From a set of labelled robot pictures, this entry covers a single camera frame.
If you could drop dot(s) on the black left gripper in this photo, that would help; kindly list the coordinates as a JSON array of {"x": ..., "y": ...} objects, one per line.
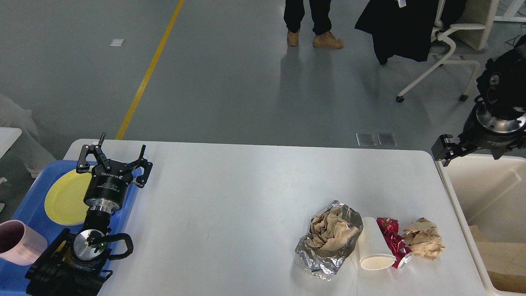
[{"x": 107, "y": 190}]

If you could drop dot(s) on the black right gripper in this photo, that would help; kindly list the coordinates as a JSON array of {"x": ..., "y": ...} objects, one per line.
[{"x": 483, "y": 131}]

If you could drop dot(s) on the yellow plastic plate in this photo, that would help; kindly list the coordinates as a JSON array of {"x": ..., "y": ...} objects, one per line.
[{"x": 64, "y": 202}]

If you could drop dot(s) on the pink mug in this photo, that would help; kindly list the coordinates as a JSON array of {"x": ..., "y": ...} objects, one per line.
[{"x": 20, "y": 244}]

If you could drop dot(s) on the white paper cup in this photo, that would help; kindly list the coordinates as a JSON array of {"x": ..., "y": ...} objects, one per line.
[{"x": 373, "y": 250}]

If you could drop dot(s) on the aluminium foil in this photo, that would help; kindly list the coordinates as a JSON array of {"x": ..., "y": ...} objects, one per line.
[{"x": 326, "y": 264}]

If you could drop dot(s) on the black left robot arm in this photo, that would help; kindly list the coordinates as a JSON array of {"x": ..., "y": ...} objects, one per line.
[{"x": 73, "y": 264}]

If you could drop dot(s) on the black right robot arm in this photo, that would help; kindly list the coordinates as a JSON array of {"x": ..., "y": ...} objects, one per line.
[{"x": 503, "y": 82}]

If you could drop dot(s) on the white plastic bin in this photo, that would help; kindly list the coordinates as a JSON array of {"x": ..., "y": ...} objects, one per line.
[{"x": 490, "y": 194}]

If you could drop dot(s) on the floor outlet plates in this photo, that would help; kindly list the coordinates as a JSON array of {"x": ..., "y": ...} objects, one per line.
[{"x": 378, "y": 139}]

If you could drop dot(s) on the blue plastic tray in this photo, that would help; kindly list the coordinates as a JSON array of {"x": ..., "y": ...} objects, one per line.
[{"x": 31, "y": 211}]

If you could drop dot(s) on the person in white trousers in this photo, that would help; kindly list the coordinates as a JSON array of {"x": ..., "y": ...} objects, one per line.
[{"x": 28, "y": 146}]

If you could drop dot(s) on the small crumpled brown paper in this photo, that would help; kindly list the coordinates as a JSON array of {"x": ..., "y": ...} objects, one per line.
[{"x": 423, "y": 239}]

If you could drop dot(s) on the white side table left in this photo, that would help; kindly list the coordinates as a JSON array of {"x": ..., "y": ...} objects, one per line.
[{"x": 8, "y": 137}]

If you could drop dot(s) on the white office chair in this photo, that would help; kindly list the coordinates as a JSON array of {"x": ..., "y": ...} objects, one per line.
[{"x": 466, "y": 38}]

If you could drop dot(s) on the red snack wrapper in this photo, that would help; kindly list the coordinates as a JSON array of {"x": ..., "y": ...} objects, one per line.
[{"x": 389, "y": 228}]

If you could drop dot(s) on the black jacket on chair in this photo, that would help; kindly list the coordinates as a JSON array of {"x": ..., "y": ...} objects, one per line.
[{"x": 399, "y": 27}]

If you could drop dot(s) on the white desk leg background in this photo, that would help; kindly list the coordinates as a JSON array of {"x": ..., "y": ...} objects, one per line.
[{"x": 511, "y": 11}]

